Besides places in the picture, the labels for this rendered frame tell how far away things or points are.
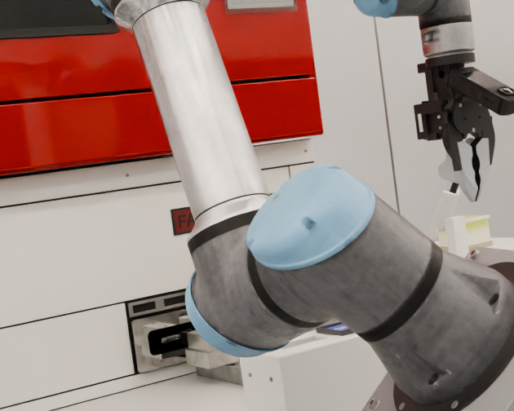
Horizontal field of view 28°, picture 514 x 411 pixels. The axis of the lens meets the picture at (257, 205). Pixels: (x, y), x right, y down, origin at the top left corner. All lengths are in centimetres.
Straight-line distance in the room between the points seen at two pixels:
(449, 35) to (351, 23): 261
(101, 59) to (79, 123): 12
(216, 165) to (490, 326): 33
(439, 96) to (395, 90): 266
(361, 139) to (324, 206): 314
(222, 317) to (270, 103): 94
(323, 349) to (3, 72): 73
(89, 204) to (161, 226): 15
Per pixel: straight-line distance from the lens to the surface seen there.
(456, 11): 149
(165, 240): 186
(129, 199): 183
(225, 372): 179
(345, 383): 131
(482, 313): 97
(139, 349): 183
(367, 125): 407
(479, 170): 150
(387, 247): 93
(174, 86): 111
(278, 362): 125
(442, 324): 96
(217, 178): 106
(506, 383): 94
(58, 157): 173
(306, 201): 93
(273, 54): 196
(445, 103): 149
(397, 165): 415
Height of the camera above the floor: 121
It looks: 3 degrees down
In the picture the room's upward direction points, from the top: 8 degrees counter-clockwise
